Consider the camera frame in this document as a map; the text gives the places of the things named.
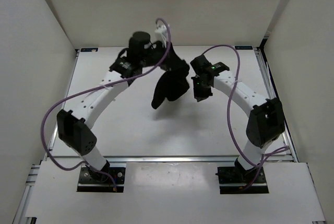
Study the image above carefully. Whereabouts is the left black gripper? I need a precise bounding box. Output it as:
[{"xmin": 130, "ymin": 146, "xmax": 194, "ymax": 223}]
[{"xmin": 139, "ymin": 41, "xmax": 185, "ymax": 72}]

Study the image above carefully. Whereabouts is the black skirt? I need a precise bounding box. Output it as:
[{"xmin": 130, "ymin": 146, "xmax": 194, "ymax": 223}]
[{"xmin": 151, "ymin": 44, "xmax": 190, "ymax": 109}]

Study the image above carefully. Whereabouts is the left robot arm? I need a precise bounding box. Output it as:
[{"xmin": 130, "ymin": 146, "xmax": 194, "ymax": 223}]
[{"xmin": 57, "ymin": 27, "xmax": 172, "ymax": 182}]

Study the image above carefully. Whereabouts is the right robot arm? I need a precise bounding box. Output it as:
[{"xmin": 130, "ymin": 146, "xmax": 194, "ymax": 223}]
[{"xmin": 190, "ymin": 59, "xmax": 285, "ymax": 182}]

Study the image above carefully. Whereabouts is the right blue corner label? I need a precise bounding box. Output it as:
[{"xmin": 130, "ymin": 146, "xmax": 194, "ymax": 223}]
[{"xmin": 235, "ymin": 45, "xmax": 253, "ymax": 51}]

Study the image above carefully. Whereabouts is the blue corner label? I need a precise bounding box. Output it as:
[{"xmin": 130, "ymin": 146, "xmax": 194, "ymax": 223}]
[
  {"xmin": 80, "ymin": 48, "xmax": 98, "ymax": 52},
  {"xmin": 235, "ymin": 45, "xmax": 253, "ymax": 51}
]

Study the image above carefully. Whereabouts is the left blue corner label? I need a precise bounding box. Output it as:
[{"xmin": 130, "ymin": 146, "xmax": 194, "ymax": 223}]
[{"xmin": 80, "ymin": 48, "xmax": 98, "ymax": 52}]

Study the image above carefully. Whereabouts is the white front cover board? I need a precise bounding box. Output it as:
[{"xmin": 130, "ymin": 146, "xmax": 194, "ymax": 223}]
[{"xmin": 26, "ymin": 162, "xmax": 325, "ymax": 223}]

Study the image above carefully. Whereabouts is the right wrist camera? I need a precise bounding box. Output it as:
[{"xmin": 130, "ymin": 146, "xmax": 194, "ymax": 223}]
[{"xmin": 190, "ymin": 54, "xmax": 212, "ymax": 75}]

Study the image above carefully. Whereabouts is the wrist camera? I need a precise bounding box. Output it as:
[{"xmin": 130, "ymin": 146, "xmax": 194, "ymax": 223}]
[
  {"xmin": 154, "ymin": 25, "xmax": 170, "ymax": 48},
  {"xmin": 190, "ymin": 54, "xmax": 212, "ymax": 75}
]

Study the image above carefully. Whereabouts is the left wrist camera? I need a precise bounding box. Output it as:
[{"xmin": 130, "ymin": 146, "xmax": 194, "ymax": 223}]
[{"xmin": 154, "ymin": 25, "xmax": 170, "ymax": 48}]

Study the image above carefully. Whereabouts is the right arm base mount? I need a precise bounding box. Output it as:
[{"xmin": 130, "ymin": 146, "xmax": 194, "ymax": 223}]
[{"xmin": 216, "ymin": 167, "xmax": 269, "ymax": 195}]

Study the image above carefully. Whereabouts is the aluminium frame rail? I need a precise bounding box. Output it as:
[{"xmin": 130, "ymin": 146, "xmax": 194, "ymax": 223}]
[{"xmin": 56, "ymin": 155, "xmax": 294, "ymax": 163}]

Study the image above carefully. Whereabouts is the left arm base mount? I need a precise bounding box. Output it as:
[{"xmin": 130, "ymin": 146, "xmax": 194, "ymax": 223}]
[{"xmin": 77, "ymin": 167, "xmax": 126, "ymax": 193}]

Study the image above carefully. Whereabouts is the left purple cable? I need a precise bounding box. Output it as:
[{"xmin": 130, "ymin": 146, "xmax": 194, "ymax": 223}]
[{"xmin": 41, "ymin": 18, "xmax": 173, "ymax": 171}]

